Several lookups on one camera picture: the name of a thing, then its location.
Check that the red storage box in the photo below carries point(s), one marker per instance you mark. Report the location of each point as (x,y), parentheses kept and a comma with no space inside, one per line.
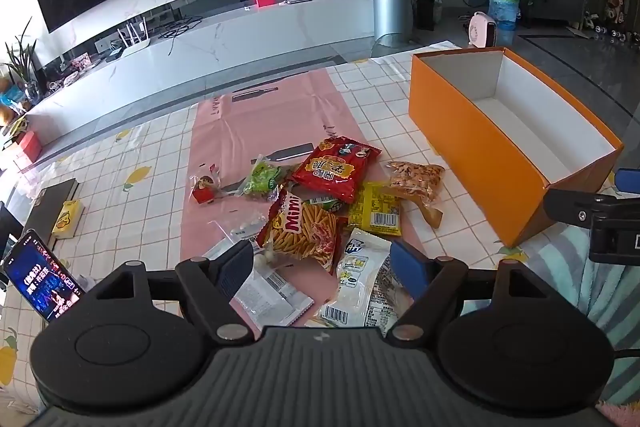
(27,149)

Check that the teal striped blanket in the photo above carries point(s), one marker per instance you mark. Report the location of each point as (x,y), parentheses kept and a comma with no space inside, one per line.
(575,287)

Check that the checkered lemon tablecloth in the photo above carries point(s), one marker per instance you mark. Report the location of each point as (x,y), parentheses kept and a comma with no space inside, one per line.
(150,147)

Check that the white marble tv cabinet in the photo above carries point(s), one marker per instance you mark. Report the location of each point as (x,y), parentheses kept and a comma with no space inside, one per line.
(225,39)

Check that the white snack packet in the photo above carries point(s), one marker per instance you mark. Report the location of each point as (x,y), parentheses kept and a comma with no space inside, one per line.
(272,296)

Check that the silver trash bin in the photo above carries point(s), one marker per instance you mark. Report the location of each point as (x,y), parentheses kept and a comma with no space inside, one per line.
(391,12)

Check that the small red toy packet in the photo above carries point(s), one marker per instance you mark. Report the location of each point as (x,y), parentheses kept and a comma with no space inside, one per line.
(204,192)

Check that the white router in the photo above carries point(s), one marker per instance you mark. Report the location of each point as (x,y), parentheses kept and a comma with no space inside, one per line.
(137,41)

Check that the pink heater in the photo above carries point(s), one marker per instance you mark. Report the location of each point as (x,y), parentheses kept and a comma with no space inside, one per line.
(482,29)

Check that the smartphone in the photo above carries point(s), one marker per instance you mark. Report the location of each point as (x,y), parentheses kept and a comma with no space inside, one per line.
(42,277)

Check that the blue water bottle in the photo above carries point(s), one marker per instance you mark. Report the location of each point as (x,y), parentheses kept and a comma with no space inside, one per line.
(504,7)

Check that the potted plant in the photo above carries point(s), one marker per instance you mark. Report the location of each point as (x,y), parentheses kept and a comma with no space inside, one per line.
(22,67)

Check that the clear glass chair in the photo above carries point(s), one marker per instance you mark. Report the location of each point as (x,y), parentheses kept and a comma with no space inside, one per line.
(395,43)

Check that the dark grey box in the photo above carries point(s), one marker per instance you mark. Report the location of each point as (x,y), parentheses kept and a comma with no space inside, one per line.
(52,197)

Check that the yellow box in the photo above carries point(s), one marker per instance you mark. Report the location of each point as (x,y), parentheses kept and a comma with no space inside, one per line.
(67,219)

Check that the white milk candy bag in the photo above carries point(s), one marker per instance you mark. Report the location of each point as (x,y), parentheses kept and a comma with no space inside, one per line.
(360,287)

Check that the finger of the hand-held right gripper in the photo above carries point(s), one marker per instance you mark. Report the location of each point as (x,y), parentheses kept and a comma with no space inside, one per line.
(629,182)
(565,207)

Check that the yellow snack packet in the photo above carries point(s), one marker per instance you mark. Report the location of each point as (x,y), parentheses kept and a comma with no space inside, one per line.
(377,209)

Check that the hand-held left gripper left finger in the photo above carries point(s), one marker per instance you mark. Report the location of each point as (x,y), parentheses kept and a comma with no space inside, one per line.
(236,268)

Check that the orange stick snack bag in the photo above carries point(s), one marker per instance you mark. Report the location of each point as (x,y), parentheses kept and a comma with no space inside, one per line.
(300,234)

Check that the green snack packet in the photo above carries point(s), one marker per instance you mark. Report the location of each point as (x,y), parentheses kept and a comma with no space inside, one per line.
(262,179)

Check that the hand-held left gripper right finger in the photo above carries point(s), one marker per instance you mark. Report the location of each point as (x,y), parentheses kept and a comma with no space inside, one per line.
(407,264)

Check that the clear plastic packet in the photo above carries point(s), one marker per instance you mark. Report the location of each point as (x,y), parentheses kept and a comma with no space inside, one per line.
(235,231)

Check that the clear bag of nuts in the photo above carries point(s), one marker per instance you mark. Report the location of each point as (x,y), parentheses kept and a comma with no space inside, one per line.
(417,182)

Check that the red snack bag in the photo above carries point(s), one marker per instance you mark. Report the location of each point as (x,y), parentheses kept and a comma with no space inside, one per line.
(335,167)

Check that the green packet under red bag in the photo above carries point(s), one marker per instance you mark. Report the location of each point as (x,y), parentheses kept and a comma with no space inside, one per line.
(330,205)

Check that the orange cardboard box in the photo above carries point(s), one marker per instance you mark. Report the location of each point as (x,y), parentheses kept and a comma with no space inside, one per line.
(500,147)

